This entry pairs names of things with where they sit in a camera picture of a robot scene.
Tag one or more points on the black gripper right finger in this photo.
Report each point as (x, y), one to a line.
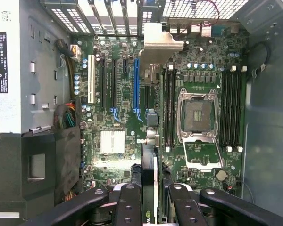
(186, 209)

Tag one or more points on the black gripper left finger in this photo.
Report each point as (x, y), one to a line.
(128, 207)

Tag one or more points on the round coin battery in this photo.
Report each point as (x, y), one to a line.
(221, 175)

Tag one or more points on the metal socket cover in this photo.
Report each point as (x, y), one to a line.
(202, 153)

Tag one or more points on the silver chipset heatsink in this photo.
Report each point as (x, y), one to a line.
(112, 141)

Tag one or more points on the metal CPU socket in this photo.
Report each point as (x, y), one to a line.
(198, 113)

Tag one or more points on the RAM slot with white clips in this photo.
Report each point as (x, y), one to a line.
(230, 106)
(241, 106)
(169, 106)

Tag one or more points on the long black expansion slot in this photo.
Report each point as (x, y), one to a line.
(102, 82)
(114, 82)
(147, 96)

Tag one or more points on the green motherboard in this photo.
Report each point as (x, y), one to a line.
(122, 94)

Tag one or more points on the black plastic air shroud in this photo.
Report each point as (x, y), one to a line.
(19, 164)

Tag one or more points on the grey open PC case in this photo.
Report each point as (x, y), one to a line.
(268, 117)

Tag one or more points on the blue expansion slot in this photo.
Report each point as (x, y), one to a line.
(136, 82)

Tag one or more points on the white expansion slot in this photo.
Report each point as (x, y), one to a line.
(91, 80)

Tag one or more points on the white power connector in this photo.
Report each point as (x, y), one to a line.
(76, 52)

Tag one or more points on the grey power supply unit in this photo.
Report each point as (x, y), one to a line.
(14, 70)

